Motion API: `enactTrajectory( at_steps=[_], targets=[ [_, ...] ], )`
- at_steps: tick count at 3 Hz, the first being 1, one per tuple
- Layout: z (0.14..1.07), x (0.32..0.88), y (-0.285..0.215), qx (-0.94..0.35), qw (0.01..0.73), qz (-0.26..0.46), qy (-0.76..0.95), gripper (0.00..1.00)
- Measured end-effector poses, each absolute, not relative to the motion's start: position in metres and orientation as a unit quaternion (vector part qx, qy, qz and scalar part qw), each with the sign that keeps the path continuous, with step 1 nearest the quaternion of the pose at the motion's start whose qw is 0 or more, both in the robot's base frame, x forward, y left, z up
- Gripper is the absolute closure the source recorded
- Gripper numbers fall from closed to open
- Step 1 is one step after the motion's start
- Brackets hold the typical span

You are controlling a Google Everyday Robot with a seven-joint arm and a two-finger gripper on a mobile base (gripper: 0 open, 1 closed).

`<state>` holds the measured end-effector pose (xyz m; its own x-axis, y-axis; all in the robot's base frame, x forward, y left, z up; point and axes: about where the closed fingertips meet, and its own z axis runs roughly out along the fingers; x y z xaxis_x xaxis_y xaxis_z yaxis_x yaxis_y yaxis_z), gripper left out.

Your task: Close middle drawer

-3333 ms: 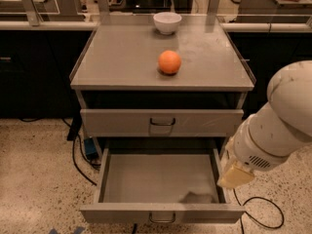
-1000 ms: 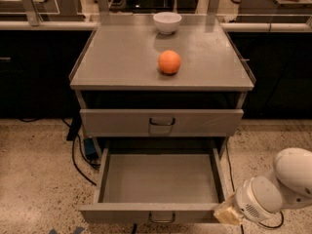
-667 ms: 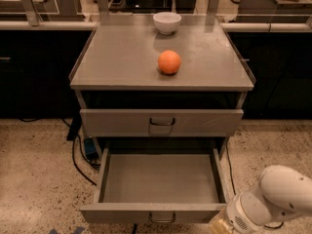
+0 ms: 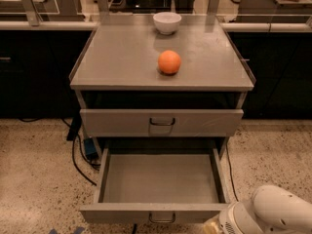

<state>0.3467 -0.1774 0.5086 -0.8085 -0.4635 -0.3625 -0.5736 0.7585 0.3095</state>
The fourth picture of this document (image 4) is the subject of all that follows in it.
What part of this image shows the grey drawer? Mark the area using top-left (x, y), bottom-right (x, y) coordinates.
top-left (80, 109), bottom-right (243, 137)
top-left (81, 148), bottom-right (232, 224)

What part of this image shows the black cable left floor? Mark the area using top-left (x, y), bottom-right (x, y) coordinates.
top-left (60, 117), bottom-right (101, 187)

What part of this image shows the blue power adapter box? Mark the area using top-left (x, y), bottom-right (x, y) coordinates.
top-left (84, 138), bottom-right (98, 160)

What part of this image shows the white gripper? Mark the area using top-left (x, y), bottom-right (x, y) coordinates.
top-left (203, 200), bottom-right (263, 234)

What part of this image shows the orange fruit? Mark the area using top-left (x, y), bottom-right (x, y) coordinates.
top-left (158, 50), bottom-right (181, 75)

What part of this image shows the grey metal drawer cabinet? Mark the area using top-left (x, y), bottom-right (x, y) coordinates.
top-left (70, 15), bottom-right (254, 152)

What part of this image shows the grey top drawer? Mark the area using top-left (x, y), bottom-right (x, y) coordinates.
top-left (80, 109), bottom-right (243, 137)

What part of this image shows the white ceramic bowl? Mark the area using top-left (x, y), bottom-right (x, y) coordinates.
top-left (153, 12), bottom-right (181, 35)

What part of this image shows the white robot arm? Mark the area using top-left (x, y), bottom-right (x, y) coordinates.
top-left (203, 185), bottom-right (312, 234)

